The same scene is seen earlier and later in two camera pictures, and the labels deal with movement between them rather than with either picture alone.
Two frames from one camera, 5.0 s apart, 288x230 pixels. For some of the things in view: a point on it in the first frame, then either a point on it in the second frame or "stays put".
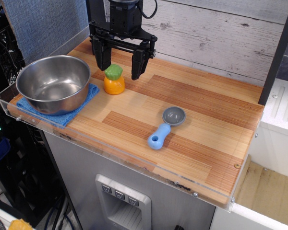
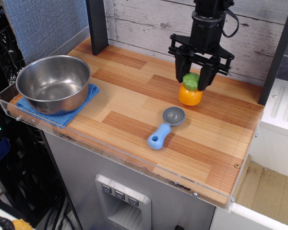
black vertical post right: x=279 y=52 stays put
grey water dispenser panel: x=125 y=208 stays put
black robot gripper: x=125 y=28 → x=204 y=46
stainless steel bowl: x=55 y=85 stays put
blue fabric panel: x=48 y=28 stays put
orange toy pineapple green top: x=114 y=82 → x=188 y=94
